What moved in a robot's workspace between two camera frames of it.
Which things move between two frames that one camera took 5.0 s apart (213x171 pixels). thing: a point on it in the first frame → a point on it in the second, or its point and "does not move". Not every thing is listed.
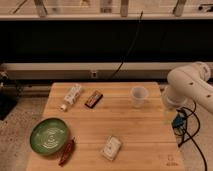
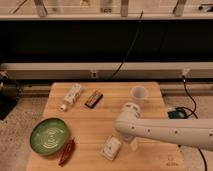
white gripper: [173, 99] → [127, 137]
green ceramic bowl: [49, 136] does not move
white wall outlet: [94, 74] does not move
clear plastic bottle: [71, 97] does not move
